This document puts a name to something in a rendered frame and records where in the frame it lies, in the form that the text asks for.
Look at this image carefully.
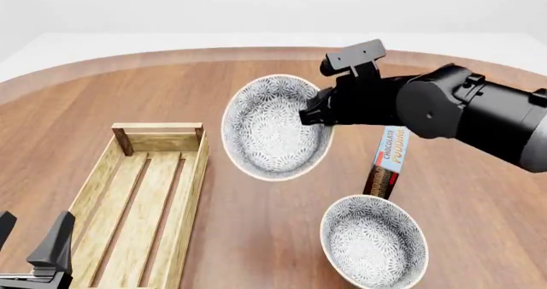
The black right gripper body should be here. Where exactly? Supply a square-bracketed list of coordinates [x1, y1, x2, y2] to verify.
[315, 86, 344, 127]

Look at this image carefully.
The chocolate pudding box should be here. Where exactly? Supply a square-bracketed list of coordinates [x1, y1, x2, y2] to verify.
[362, 125, 412, 201]

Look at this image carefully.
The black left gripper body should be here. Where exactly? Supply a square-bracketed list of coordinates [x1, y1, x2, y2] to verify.
[0, 265, 74, 289]

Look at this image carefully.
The small flat plate on stalk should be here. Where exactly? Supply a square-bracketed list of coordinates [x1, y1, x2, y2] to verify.
[320, 38, 386, 79]

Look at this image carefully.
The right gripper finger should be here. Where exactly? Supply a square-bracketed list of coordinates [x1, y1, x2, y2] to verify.
[298, 98, 326, 127]

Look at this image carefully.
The patterned blue-white bowl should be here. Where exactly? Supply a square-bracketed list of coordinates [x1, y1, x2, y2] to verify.
[320, 194, 430, 289]
[220, 74, 336, 184]

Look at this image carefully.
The wooden slat tray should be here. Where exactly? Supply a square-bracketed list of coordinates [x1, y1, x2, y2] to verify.
[67, 121, 210, 289]

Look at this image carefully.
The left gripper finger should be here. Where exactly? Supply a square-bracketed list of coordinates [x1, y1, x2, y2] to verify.
[26, 209, 76, 274]
[0, 210, 18, 249]

